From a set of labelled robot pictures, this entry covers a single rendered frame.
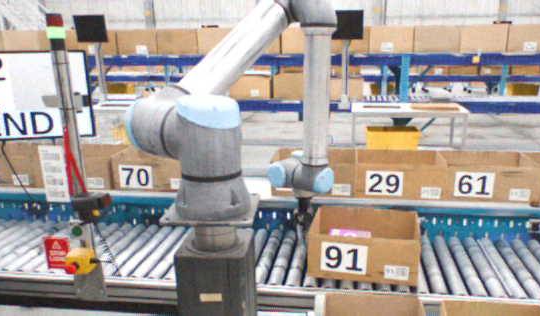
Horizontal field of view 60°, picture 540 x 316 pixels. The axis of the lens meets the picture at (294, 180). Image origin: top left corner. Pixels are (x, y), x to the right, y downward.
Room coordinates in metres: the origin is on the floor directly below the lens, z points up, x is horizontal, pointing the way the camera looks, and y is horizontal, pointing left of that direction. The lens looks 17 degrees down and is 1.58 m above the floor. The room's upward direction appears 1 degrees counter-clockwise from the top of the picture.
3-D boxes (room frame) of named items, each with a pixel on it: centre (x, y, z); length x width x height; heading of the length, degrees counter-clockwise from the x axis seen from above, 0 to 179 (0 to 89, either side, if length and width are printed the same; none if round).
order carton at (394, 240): (1.64, -0.26, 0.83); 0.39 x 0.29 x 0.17; 79
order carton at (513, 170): (2.08, -0.88, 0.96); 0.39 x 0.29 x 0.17; 83
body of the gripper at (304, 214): (1.72, -0.04, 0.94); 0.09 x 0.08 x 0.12; 173
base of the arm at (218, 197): (1.13, 0.21, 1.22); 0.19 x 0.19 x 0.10
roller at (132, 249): (1.82, 0.69, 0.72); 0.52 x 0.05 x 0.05; 173
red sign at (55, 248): (1.53, 0.82, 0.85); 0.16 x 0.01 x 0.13; 83
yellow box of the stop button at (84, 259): (1.49, 0.72, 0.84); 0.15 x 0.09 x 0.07; 83
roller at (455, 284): (1.65, -0.60, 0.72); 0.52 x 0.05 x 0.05; 173
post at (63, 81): (1.55, 0.75, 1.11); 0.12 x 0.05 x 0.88; 83
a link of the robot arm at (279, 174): (1.63, 0.03, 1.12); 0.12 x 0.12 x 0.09; 52
